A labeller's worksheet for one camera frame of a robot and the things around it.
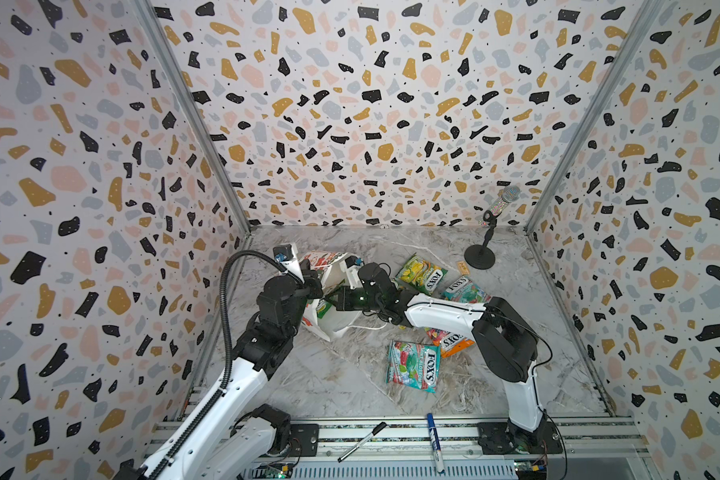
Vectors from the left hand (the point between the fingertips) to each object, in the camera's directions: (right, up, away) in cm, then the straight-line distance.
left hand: (307, 256), depth 71 cm
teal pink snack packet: (+46, -11, +29) cm, 55 cm away
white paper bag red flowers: (+5, -4, +5) cm, 8 cm away
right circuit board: (+54, -51, +1) cm, 74 cm away
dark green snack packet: (+27, -31, +13) cm, 43 cm away
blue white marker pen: (+31, -46, +2) cm, 56 cm away
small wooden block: (+48, -4, +39) cm, 62 cm away
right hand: (+1, -10, +10) cm, 14 cm away
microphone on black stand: (+56, 0, +42) cm, 70 cm away
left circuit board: (-8, -51, -1) cm, 51 cm away
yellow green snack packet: (+31, -6, +32) cm, 45 cm away
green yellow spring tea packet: (+2, -14, +12) cm, 19 cm away
